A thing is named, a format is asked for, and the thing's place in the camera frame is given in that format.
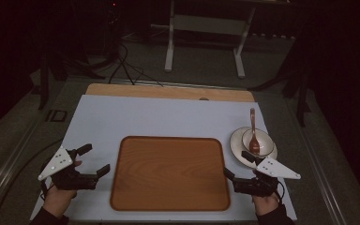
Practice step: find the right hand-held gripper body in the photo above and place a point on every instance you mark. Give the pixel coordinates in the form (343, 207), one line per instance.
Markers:
(275, 170)

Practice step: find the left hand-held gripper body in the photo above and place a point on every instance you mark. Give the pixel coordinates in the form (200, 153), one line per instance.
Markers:
(57, 162)

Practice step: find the brown spoon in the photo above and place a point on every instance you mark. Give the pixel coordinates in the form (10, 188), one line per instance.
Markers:
(254, 145)

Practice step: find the white plate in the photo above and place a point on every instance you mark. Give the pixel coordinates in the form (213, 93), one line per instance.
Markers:
(236, 145)

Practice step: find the white bowl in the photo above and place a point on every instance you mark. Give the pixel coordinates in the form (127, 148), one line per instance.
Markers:
(266, 140)

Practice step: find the wooden tray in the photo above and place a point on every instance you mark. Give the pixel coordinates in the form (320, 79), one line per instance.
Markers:
(168, 175)

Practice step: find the person's right hand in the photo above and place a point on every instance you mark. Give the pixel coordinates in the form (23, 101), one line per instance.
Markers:
(265, 203)

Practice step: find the person's left hand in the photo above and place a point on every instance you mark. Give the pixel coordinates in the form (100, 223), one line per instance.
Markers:
(57, 201)

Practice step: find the pale blue table mat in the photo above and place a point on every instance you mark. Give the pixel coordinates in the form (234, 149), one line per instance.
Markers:
(106, 118)

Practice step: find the black square floor box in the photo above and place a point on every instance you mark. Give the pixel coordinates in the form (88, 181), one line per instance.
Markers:
(56, 116)

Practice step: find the black stand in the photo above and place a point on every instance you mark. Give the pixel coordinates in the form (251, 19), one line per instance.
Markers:
(43, 81)
(301, 93)

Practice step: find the white metal table frame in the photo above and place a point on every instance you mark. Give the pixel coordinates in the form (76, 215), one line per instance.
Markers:
(206, 24)

